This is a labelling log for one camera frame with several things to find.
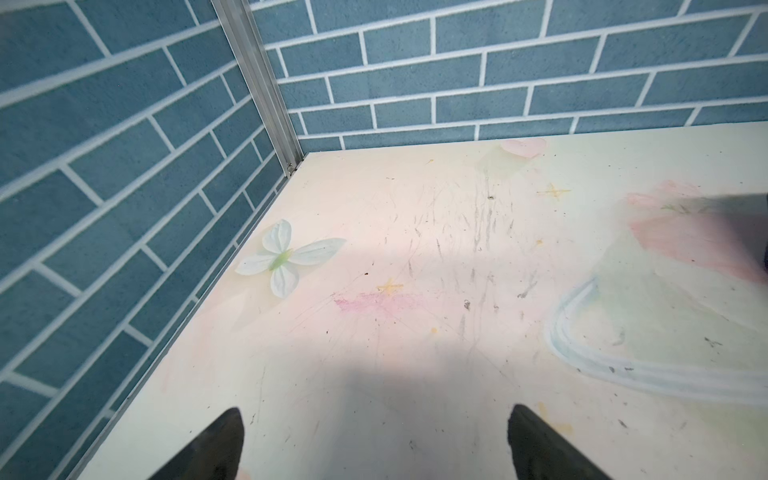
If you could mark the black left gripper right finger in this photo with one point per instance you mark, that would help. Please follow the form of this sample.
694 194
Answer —
540 452

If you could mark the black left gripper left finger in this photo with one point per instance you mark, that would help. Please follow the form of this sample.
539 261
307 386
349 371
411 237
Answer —
214 454

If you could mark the aluminium corner post left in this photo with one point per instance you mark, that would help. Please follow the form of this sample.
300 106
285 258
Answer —
242 34

